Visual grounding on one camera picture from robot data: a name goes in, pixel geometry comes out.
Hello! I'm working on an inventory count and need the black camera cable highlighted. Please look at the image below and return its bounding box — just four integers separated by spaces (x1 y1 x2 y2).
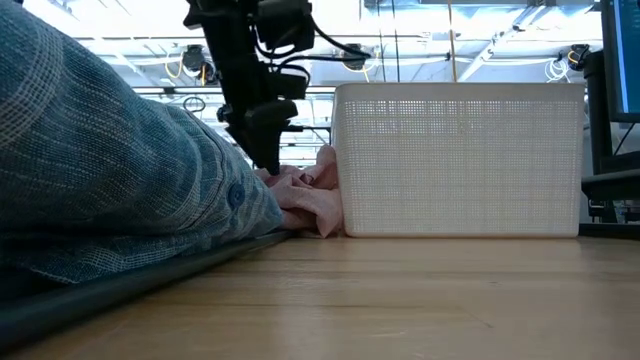
252 12 374 89

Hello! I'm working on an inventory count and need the black monitor stand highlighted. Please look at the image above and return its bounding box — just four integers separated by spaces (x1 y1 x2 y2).
583 49 615 176

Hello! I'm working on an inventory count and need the pink cloth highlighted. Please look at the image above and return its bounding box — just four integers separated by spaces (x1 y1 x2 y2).
252 144 346 239

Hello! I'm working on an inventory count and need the black round ceiling device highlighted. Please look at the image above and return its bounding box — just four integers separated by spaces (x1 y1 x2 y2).
566 43 592 72
341 43 369 72
180 44 207 72

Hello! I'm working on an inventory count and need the computer monitor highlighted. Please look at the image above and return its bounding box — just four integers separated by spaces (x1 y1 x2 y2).
601 0 640 125

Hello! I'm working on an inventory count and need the yellow hanging strap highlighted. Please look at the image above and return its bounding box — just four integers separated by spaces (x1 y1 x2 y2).
446 0 459 84

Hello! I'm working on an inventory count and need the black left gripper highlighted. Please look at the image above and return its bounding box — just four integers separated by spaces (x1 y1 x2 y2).
204 33 300 177

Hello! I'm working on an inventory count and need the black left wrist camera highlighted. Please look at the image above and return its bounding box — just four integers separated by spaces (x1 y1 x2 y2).
276 71 312 101

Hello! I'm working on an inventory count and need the white coiled cable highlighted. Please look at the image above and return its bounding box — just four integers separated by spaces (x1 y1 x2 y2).
543 58 571 84

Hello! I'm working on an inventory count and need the black background stand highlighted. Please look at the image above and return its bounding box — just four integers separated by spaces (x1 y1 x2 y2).
285 123 332 167

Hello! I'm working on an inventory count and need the white perforated plastic basket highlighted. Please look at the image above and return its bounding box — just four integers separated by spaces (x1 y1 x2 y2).
331 82 587 239

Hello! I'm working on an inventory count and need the blue plaid shirt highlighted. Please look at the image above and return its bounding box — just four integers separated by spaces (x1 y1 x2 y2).
0 0 285 301

